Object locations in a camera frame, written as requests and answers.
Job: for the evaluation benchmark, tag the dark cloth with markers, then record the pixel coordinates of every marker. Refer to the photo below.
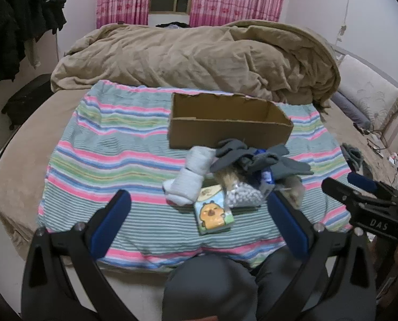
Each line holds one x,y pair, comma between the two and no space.
172,25

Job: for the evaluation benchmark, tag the cartoon print tissue pack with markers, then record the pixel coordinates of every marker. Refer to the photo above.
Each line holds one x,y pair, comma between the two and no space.
212,214

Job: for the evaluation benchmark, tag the hanging black clothes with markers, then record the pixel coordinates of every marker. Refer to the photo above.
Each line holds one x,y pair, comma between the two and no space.
15,16

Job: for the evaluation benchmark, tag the striped blanket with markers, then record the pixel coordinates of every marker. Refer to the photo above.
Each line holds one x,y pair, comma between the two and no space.
118,147

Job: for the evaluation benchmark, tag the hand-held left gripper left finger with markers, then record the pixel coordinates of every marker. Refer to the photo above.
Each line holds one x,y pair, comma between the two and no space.
113,217

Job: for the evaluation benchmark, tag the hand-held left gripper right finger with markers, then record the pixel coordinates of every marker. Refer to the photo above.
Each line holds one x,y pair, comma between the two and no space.
287,222

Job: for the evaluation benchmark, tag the bed with tan sheet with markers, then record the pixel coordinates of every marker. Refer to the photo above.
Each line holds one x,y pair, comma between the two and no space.
18,180

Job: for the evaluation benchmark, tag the grey bolster pillow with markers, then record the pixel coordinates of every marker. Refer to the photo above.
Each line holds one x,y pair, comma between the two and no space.
351,110

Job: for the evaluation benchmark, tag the brown cardboard box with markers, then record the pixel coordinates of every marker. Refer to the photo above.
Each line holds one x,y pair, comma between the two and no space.
219,133

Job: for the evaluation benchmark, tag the grey cloth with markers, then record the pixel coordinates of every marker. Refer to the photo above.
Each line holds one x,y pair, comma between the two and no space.
352,155

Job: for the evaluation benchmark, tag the polka dot pouch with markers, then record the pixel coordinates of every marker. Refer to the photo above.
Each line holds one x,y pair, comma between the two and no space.
242,195

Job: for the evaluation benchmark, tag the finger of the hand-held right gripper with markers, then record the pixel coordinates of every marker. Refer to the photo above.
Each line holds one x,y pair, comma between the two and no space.
361,180
336,189

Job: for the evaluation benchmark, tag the person's grey pants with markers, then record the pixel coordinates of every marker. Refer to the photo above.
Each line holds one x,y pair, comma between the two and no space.
212,287

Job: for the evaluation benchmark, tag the blue and white packet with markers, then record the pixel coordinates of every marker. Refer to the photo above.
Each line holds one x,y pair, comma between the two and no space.
268,179

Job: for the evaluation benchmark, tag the white embroidered pillow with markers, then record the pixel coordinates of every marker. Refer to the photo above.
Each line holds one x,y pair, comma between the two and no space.
369,87

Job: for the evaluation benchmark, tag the white sock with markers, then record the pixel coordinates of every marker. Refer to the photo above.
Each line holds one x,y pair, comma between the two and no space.
200,160
185,187

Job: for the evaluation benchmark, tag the tan duvet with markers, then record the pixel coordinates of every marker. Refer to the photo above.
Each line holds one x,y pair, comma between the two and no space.
185,57

